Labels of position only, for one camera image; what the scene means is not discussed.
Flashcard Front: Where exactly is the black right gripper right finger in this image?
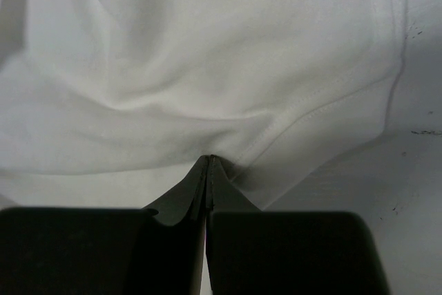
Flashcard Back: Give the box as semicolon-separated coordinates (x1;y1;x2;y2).
206;156;390;294

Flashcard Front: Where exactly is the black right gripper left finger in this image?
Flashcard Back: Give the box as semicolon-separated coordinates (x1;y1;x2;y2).
1;156;209;294

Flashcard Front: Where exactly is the white t-shirt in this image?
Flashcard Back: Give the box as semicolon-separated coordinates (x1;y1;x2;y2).
1;0;406;207

